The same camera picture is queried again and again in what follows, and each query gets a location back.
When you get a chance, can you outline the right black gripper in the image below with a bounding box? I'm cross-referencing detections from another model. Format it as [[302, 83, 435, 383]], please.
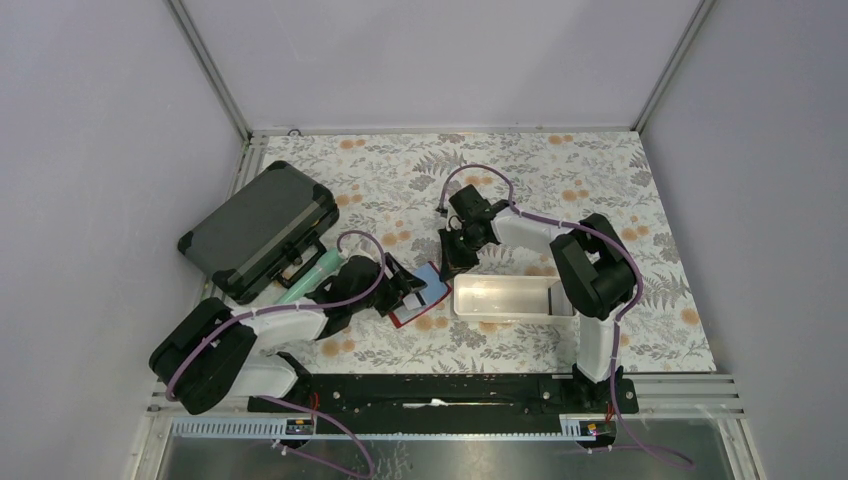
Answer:
[[439, 227, 488, 283]]

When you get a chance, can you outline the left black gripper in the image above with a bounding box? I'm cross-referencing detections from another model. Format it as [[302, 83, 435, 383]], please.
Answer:
[[350, 253, 424, 316]]

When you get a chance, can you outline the red card holder wallet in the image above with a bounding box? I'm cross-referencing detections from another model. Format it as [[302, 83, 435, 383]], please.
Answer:
[[388, 261, 452, 329]]

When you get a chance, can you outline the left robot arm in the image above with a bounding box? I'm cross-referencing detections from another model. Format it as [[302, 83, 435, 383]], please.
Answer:
[[148, 253, 427, 415]]

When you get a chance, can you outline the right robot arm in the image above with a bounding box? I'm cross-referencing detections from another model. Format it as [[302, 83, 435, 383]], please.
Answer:
[[437, 186, 643, 412]]

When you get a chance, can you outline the white plastic tray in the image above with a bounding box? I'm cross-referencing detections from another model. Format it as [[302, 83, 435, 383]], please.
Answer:
[[452, 274, 579, 325]]

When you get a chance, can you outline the mint green tube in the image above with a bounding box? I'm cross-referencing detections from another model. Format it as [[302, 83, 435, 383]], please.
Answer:
[[276, 248, 343, 305]]

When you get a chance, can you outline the floral table mat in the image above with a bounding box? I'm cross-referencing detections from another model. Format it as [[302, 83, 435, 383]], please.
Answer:
[[248, 132, 716, 373]]

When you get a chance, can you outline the black hard case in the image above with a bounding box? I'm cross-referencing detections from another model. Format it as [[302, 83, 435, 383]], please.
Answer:
[[177, 161, 340, 305]]

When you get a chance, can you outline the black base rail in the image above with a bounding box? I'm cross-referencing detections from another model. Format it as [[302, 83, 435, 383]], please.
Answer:
[[152, 372, 737, 444]]

